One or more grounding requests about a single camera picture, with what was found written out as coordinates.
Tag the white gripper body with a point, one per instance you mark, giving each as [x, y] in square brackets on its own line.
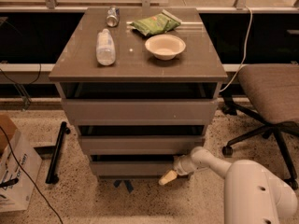
[180, 167]

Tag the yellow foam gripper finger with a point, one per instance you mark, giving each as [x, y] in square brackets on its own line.
[168, 177]

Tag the blue tape on floor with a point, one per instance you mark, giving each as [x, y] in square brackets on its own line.
[127, 184]

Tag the grey drawer cabinet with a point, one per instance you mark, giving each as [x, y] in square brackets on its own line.
[195, 74]

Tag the brown cardboard box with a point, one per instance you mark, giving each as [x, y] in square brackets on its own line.
[7, 130]

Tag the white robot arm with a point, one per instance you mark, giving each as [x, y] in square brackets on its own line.
[252, 194]

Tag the grey bottom drawer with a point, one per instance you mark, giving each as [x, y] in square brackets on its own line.
[132, 169]

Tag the black metal bar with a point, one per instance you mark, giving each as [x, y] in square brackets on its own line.
[52, 178]

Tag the grey top drawer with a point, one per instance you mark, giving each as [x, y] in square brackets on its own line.
[139, 112]

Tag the white paper bowl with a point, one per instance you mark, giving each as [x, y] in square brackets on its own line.
[165, 47]

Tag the silver soda can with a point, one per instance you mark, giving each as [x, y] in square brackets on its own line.
[113, 16]

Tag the green chip bag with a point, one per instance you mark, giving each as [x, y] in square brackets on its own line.
[157, 24]

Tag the grey drawer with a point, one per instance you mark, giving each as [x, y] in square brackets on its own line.
[139, 112]
[132, 169]
[139, 145]

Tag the grey middle drawer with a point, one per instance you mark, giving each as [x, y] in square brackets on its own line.
[139, 145]

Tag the brown office chair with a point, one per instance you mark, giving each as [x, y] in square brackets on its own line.
[273, 90]

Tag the white cardboard box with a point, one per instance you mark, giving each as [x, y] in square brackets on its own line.
[19, 161]

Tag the clear plastic water bottle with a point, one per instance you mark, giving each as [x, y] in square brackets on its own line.
[105, 48]

